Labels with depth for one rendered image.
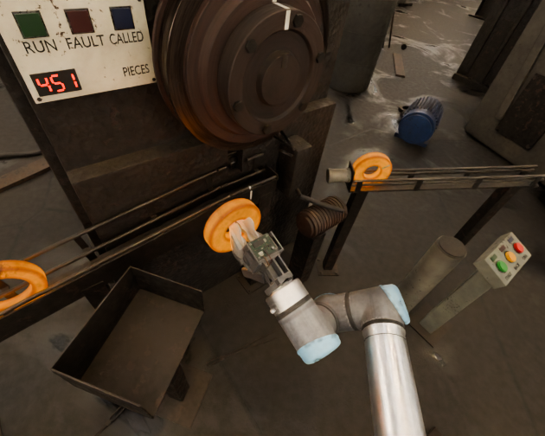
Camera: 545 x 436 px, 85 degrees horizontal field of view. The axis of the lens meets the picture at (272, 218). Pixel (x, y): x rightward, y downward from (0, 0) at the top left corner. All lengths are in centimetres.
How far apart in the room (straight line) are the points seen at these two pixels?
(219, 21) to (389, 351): 72
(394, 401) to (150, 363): 56
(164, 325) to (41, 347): 89
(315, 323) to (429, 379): 110
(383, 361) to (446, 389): 106
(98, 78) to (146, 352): 66
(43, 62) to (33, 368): 123
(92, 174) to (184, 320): 45
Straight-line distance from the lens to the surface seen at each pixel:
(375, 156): 121
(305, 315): 65
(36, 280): 97
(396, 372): 66
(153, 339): 88
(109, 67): 81
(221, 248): 77
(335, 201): 132
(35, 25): 77
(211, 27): 70
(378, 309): 71
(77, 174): 91
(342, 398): 150
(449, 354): 180
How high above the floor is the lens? 140
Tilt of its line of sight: 47 degrees down
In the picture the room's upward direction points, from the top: 9 degrees clockwise
